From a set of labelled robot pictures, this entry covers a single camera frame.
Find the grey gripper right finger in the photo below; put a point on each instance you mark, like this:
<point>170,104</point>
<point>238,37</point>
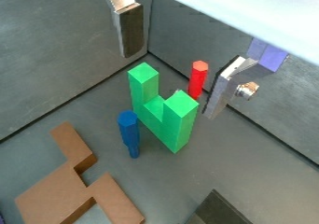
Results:
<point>235,78</point>

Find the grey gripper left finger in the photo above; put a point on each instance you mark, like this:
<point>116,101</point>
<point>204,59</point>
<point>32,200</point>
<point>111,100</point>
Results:
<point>127,12</point>

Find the green U-shaped block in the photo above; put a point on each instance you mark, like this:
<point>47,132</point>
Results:
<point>168,117</point>

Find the red hexagonal peg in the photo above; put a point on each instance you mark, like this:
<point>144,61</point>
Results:
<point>198,78</point>

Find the blue hexagonal peg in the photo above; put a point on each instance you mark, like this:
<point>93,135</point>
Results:
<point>128,124</point>

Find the brown cross-shaped block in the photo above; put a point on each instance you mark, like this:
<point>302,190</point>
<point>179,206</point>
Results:
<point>60,198</point>

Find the black angle bracket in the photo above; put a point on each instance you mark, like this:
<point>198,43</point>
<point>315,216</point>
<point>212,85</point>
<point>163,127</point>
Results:
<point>216,211</point>

